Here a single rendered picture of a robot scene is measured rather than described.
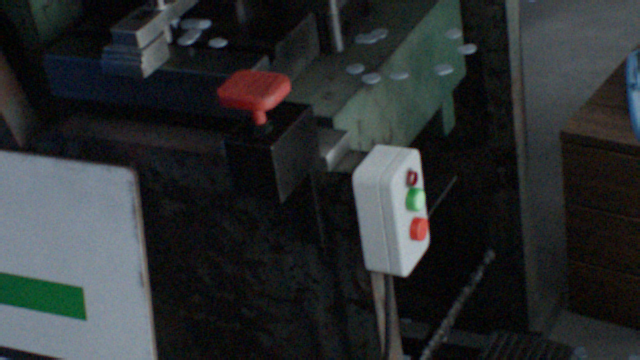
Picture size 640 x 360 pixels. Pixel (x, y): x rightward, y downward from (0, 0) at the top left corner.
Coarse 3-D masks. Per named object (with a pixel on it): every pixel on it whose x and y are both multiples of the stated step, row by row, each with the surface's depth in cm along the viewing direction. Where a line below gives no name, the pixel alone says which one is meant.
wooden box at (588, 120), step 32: (608, 96) 204; (576, 128) 197; (608, 128) 196; (576, 160) 198; (608, 160) 195; (576, 192) 201; (608, 192) 198; (576, 224) 205; (608, 224) 201; (576, 256) 208; (608, 256) 204; (576, 288) 211; (608, 288) 208; (608, 320) 211
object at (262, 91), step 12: (240, 72) 137; (252, 72) 136; (264, 72) 136; (228, 84) 135; (240, 84) 134; (252, 84) 134; (264, 84) 133; (276, 84) 133; (288, 84) 134; (216, 96) 133; (228, 96) 133; (240, 96) 132; (252, 96) 132; (264, 96) 131; (276, 96) 132; (240, 108) 132; (252, 108) 132; (264, 108) 131; (252, 120) 136; (264, 120) 136
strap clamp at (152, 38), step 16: (160, 0) 156; (176, 0) 157; (192, 0) 160; (128, 16) 155; (144, 16) 154; (160, 16) 154; (176, 16) 157; (112, 32) 152; (128, 32) 151; (144, 32) 152; (160, 32) 157; (112, 48) 153; (128, 48) 152; (144, 48) 151; (160, 48) 153; (112, 64) 153; (128, 64) 151; (144, 64) 151; (160, 64) 154
